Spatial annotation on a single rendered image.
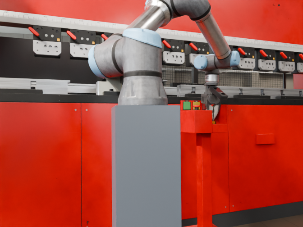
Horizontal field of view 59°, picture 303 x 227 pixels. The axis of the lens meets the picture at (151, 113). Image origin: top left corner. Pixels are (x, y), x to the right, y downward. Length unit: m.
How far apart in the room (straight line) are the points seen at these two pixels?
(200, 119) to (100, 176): 0.65
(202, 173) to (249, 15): 1.31
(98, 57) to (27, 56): 1.39
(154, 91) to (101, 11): 1.11
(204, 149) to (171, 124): 0.77
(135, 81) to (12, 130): 0.92
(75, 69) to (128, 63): 1.46
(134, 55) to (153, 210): 0.43
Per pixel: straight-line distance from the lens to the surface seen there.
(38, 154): 1.55
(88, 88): 1.94
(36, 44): 1.70
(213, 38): 1.27
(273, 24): 2.45
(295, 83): 3.43
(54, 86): 1.67
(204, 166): 1.51
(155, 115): 0.73
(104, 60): 0.87
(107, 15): 1.80
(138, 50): 0.79
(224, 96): 1.46
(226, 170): 1.93
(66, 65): 2.23
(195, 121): 1.40
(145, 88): 0.76
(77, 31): 1.73
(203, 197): 1.54
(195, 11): 1.16
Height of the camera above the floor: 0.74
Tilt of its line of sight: 1 degrees up
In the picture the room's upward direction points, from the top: 1 degrees counter-clockwise
